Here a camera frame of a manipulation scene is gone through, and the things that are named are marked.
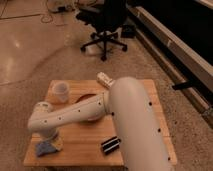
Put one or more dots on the wooden table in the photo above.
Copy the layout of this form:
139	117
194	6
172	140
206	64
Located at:
81	141

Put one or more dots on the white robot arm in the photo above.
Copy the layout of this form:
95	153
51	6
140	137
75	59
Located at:
137	127

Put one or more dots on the black office chair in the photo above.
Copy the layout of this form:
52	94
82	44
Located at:
105	18

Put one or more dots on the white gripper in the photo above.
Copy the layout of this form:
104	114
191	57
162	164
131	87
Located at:
53	137

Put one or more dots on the black box on floor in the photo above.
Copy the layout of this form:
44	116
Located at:
128	31

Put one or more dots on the translucent plastic cup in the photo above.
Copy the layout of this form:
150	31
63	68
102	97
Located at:
61	91

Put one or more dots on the black striped rectangular block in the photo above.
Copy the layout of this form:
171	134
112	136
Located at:
110	145

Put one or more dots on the white object on table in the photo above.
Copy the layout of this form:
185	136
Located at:
104	80

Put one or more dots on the orange ceramic bowl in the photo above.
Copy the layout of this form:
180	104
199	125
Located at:
84	97

